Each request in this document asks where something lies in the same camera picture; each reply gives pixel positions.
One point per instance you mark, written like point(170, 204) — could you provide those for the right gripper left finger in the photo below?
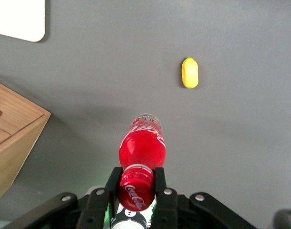
point(95, 207)

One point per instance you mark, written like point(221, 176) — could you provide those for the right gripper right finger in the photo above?
point(165, 210)

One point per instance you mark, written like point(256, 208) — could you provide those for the red coke bottle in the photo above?
point(142, 152)

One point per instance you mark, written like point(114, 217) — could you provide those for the wooden drawer box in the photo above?
point(14, 133)

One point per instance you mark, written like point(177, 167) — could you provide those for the yellow toy banana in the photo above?
point(190, 72)

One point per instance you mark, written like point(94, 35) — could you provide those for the white board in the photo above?
point(16, 16)

